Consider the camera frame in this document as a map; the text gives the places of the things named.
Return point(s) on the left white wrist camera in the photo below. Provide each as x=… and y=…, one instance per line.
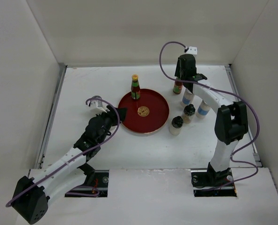
x=91, y=107

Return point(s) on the green label sauce bottle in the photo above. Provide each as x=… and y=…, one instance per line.
x=177, y=89
x=135, y=88

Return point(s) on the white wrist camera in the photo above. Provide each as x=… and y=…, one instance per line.
x=91, y=107
x=191, y=50

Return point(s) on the black cap spice jar front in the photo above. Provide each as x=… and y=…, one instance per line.
x=176, y=125

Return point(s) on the silver lid jar near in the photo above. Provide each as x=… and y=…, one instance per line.
x=187, y=98

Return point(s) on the silver lid jar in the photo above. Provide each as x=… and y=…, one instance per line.
x=203, y=110
x=187, y=98

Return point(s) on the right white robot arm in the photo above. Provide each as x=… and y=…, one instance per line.
x=230, y=126

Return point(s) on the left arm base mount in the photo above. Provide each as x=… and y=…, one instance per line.
x=95, y=184

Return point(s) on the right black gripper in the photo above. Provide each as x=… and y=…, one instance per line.
x=177, y=71

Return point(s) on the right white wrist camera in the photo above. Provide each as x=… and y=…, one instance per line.
x=191, y=50

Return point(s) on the silver lid jar far right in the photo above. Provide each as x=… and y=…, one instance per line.
x=203, y=110

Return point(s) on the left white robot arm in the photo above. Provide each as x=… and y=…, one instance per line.
x=33, y=196

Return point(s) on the black cap spice jar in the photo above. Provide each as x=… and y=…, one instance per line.
x=188, y=113
x=176, y=125

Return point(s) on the red round tray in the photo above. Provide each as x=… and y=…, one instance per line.
x=147, y=114

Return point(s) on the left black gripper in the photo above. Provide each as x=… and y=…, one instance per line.
x=112, y=114

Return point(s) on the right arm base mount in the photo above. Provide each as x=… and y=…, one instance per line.
x=210, y=183

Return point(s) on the black cap spice jar rear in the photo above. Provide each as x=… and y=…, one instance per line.
x=188, y=113

